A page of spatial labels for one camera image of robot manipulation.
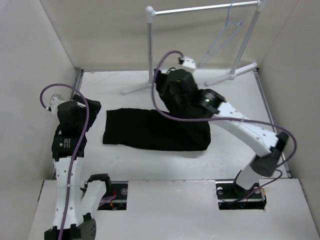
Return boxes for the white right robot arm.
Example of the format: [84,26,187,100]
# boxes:
[151,68,289,201]

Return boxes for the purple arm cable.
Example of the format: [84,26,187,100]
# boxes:
[152,50,298,198]
[39,83,117,240]

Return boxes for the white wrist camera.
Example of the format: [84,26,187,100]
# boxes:
[46,94,64,115]
[178,56,197,73]

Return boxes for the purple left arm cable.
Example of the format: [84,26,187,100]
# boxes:
[39,83,117,240]

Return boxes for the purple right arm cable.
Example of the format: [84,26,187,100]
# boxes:
[152,50,298,198]

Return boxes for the black trousers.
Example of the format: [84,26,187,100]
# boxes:
[102,69,211,152]

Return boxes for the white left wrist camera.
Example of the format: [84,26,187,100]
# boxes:
[46,94,64,115]

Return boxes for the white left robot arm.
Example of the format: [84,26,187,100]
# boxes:
[44,94,112,240]

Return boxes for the white clothes rack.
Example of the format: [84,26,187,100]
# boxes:
[120,0,267,95]

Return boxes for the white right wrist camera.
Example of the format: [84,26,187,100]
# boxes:
[178,56,197,73]

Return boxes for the translucent blue clothes hanger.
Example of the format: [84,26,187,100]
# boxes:
[197,1,243,69]

